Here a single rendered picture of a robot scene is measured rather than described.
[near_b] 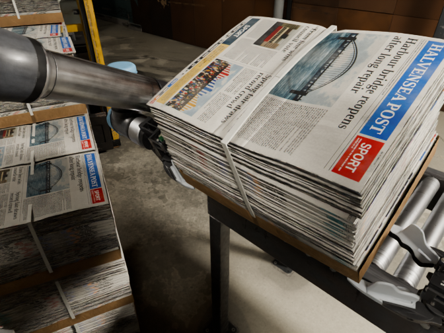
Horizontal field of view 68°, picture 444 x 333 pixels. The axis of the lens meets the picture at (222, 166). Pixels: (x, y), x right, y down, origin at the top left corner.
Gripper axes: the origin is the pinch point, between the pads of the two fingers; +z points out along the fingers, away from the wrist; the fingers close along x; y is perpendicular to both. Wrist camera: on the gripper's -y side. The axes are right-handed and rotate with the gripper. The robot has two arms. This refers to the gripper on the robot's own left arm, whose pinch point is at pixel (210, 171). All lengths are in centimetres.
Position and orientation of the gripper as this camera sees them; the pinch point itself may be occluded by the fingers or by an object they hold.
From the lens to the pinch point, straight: 72.5
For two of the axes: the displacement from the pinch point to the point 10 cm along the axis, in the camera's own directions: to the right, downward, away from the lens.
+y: -2.4, -6.3, -7.4
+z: 7.3, 3.8, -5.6
